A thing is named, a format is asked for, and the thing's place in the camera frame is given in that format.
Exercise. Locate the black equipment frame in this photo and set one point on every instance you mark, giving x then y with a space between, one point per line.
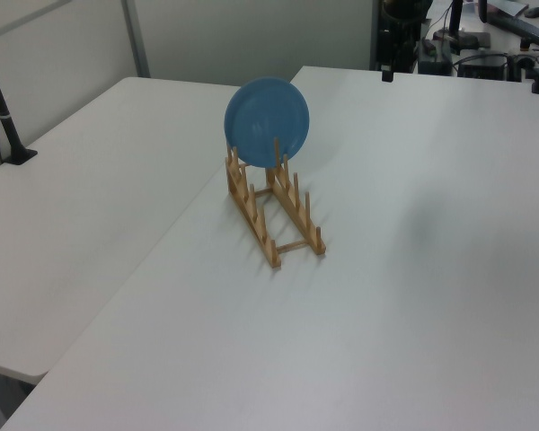
400 36

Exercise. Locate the wooden plate rack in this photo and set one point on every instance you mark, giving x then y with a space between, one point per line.
296 204

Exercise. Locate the small black clamp block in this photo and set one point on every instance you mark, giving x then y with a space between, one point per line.
387 74

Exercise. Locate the blue round plate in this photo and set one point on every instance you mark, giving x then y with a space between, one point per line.
265 121

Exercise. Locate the grey computer mouse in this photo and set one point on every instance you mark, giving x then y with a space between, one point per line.
533 12

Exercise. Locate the grey metal partition post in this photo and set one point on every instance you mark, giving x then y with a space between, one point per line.
135 36

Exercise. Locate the black camera pole with base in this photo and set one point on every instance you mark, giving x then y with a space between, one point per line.
10 134

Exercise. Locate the black monitor stand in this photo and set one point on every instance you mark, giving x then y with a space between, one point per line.
454 22

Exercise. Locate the black box device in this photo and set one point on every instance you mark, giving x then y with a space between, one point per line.
481 67

